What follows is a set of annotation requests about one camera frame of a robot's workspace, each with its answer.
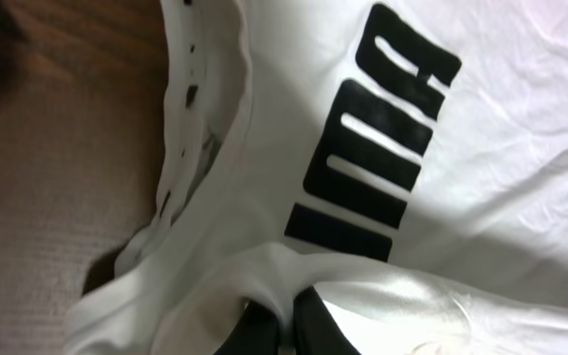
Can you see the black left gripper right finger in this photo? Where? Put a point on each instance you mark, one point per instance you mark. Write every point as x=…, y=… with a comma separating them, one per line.
x=315, y=330

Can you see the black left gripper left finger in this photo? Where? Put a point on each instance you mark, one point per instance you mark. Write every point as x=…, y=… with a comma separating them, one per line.
x=256, y=333

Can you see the white Puma t-shirt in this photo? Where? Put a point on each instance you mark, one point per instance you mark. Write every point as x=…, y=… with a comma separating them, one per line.
x=407, y=159

